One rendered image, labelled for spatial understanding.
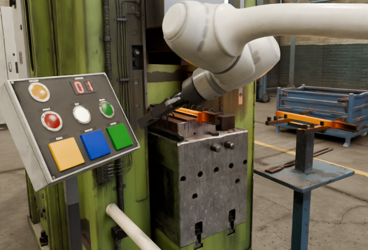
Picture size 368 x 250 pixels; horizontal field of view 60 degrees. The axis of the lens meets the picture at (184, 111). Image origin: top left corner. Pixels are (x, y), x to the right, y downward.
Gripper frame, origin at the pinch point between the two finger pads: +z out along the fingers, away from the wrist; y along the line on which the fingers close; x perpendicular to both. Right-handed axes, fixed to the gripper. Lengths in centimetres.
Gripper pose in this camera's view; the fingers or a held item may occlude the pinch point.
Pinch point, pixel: (148, 119)
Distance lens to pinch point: 93.7
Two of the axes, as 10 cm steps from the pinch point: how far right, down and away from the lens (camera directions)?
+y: 5.2, -1.6, 8.4
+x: -4.4, -8.9, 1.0
